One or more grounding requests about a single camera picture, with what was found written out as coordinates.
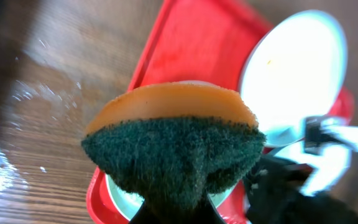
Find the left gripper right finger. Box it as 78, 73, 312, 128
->
194, 194, 226, 224

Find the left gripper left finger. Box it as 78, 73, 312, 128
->
129, 200, 166, 224

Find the light blue plate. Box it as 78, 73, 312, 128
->
105, 174, 234, 221
239, 10, 348, 147
270, 141, 352, 196

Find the green and orange sponge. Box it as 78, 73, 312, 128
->
81, 83, 266, 211

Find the light blue top plate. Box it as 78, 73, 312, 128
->
239, 10, 348, 147

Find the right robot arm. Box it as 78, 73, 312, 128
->
242, 155, 358, 224

